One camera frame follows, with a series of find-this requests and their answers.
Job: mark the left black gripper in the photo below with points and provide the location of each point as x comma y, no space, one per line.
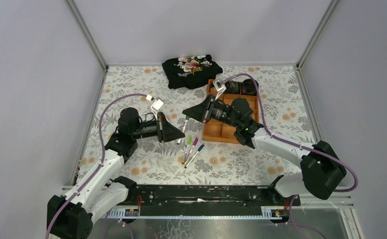
160,127

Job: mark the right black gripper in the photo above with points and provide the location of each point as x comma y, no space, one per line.
207,109

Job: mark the white pen light green cap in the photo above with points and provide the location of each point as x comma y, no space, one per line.
186,149

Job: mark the white pen magenta cap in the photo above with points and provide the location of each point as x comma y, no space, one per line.
191,148

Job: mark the white pen blue cap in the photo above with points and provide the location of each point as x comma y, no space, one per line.
193,156

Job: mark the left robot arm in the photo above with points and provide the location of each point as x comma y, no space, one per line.
72,216

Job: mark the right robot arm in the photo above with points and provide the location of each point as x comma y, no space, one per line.
320,173

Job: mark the orange wooden compartment tray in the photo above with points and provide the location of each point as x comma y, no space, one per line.
219,132

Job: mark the small item in tray corner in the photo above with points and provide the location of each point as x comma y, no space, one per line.
212,89

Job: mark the rolled black belt top middle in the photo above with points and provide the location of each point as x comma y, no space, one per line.
233,87

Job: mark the rolled black belt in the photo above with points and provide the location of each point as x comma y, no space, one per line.
249,87
233,87

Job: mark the black floral folded shirt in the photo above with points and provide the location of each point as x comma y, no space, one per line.
190,72

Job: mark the floral patterned table mat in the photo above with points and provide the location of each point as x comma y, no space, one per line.
217,163

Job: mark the rolled black belt top right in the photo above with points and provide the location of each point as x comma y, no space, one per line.
249,87

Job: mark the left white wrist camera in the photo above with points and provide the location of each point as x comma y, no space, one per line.
156,104

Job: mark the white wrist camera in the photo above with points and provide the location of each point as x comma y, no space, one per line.
156,104
220,87

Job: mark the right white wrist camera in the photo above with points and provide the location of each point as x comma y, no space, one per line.
220,87

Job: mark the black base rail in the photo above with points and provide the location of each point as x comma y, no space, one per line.
205,201

